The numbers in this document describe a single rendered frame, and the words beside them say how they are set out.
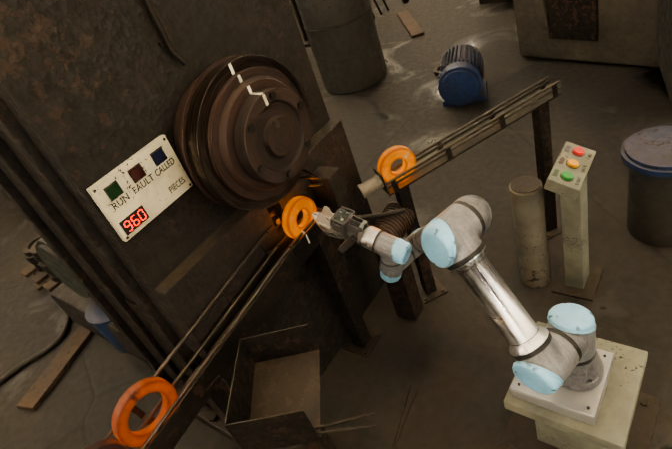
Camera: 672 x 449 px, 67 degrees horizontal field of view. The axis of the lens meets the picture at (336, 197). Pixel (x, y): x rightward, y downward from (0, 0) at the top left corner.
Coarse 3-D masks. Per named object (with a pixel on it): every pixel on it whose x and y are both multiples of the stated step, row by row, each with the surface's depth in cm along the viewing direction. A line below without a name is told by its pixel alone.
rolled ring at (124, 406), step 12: (144, 384) 136; (156, 384) 139; (168, 384) 142; (132, 396) 133; (168, 396) 142; (120, 408) 132; (132, 408) 134; (168, 408) 143; (120, 420) 132; (156, 420) 143; (120, 432) 132; (132, 432) 137; (144, 432) 140; (132, 444) 136
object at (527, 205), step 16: (528, 176) 195; (512, 192) 192; (528, 192) 188; (512, 208) 198; (528, 208) 192; (544, 208) 196; (528, 224) 196; (544, 224) 199; (528, 240) 201; (544, 240) 202; (528, 256) 207; (544, 256) 207; (528, 272) 212; (544, 272) 211
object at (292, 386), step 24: (264, 336) 144; (288, 336) 144; (312, 336) 144; (240, 360) 141; (264, 360) 150; (288, 360) 148; (312, 360) 145; (240, 384) 137; (264, 384) 144; (288, 384) 142; (312, 384) 140; (240, 408) 134; (264, 408) 139; (288, 408) 136; (312, 408) 134; (240, 432) 125; (264, 432) 125; (288, 432) 125; (312, 432) 125
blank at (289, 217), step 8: (296, 200) 176; (304, 200) 179; (312, 200) 182; (288, 208) 175; (296, 208) 176; (304, 208) 179; (312, 208) 183; (288, 216) 174; (296, 216) 177; (304, 216) 183; (288, 224) 174; (296, 224) 177; (304, 224) 182; (312, 224) 184; (288, 232) 176; (296, 232) 178
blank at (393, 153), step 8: (384, 152) 191; (392, 152) 189; (400, 152) 191; (408, 152) 192; (384, 160) 190; (392, 160) 191; (408, 160) 194; (384, 168) 192; (400, 168) 197; (408, 168) 195; (384, 176) 193; (392, 176) 194
